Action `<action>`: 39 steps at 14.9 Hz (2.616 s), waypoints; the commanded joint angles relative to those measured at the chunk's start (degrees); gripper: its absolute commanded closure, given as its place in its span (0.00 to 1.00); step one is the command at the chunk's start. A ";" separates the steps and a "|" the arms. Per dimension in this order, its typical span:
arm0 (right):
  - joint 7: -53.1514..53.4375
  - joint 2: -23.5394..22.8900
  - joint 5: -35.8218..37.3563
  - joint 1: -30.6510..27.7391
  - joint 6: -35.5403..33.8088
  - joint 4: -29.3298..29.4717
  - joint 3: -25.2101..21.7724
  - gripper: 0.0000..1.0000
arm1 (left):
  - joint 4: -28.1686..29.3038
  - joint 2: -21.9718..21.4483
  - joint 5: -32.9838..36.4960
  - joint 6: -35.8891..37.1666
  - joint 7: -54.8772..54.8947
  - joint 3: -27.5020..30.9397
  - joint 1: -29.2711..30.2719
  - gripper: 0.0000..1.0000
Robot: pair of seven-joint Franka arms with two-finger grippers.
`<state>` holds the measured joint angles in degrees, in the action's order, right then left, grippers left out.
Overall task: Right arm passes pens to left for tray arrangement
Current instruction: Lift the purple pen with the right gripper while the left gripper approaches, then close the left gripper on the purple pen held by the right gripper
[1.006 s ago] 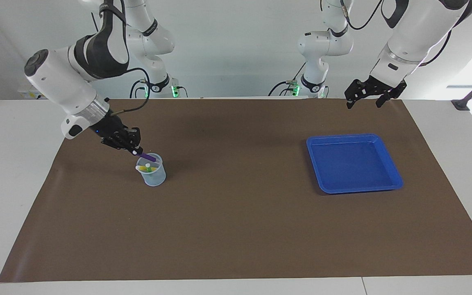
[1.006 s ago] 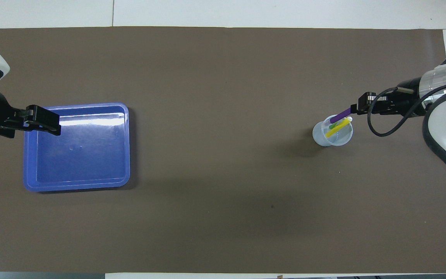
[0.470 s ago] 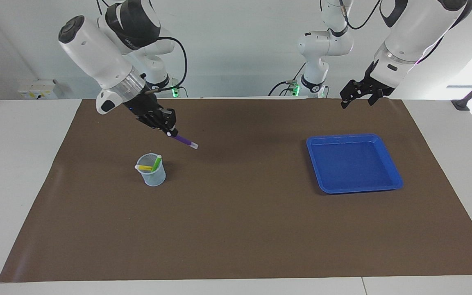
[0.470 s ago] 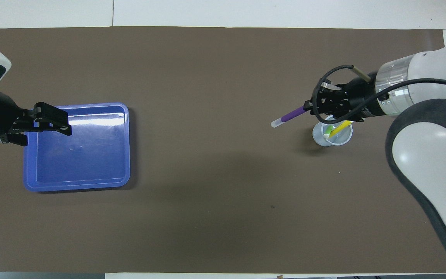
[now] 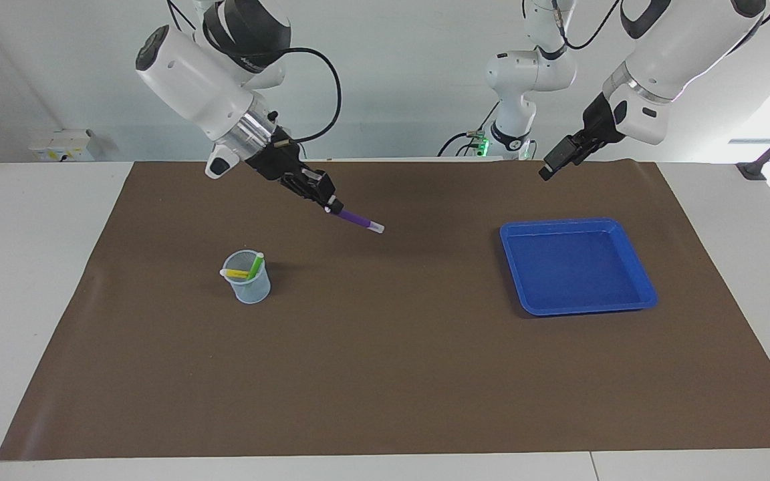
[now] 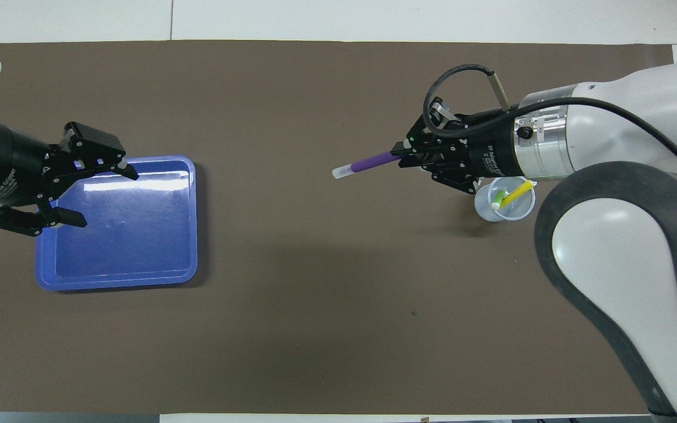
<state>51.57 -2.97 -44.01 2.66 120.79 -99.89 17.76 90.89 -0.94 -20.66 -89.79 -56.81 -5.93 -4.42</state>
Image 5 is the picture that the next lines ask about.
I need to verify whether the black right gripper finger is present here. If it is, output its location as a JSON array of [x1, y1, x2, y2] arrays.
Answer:
[[280, 179, 344, 214], [291, 170, 336, 201]]

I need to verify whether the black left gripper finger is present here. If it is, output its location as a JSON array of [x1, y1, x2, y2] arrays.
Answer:
[[544, 132, 590, 171], [537, 152, 586, 182]]

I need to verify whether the purple marker pen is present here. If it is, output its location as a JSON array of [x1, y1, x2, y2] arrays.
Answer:
[[328, 206, 386, 234]]

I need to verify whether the blue plastic tray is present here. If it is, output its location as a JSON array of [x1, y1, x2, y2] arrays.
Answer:
[[499, 217, 659, 317]]

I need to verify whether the translucent plastic cup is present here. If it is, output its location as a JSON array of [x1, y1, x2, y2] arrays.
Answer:
[[223, 249, 272, 305]]

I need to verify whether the brown table mat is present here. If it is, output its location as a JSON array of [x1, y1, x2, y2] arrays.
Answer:
[[0, 160, 770, 462]]

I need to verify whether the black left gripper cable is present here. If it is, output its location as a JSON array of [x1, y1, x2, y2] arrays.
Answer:
[[522, 0, 623, 51]]

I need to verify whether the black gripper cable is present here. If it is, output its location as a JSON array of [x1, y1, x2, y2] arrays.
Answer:
[[522, 0, 623, 51], [261, 45, 344, 145]]

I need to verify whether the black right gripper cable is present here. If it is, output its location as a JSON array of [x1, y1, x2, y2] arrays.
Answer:
[[261, 45, 344, 145]]

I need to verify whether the black left arm base cable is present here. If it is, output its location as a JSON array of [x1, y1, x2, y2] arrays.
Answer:
[[437, 100, 501, 158]]

